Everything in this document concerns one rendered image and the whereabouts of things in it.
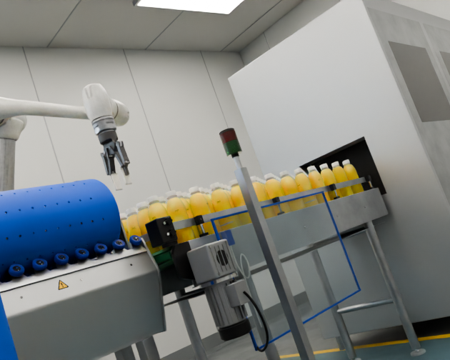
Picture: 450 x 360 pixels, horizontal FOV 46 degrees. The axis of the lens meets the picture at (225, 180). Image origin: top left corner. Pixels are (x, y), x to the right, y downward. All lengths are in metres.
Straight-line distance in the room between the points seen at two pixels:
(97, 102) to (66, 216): 0.59
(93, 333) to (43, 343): 0.17
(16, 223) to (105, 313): 0.40
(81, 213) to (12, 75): 3.75
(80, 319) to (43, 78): 4.04
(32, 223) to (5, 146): 0.93
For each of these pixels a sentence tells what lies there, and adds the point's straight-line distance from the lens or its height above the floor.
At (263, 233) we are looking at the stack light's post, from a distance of 1.99.
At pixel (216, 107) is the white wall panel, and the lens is 6.59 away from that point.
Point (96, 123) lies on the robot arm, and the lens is 2.17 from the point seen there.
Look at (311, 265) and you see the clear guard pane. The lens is 2.34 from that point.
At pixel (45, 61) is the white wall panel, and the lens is 5.67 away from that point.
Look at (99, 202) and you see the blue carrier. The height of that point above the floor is 1.11.
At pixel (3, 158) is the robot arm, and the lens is 2.58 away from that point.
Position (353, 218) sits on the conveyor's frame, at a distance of 2.83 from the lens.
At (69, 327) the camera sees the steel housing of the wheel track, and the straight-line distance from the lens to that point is 1.73.
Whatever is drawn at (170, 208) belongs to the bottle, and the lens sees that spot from 1.99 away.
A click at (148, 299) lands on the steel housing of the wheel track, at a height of 0.75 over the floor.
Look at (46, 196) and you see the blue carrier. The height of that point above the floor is 1.17.
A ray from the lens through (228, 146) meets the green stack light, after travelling 2.02.
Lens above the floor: 0.78
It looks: 9 degrees up
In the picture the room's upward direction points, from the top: 19 degrees counter-clockwise
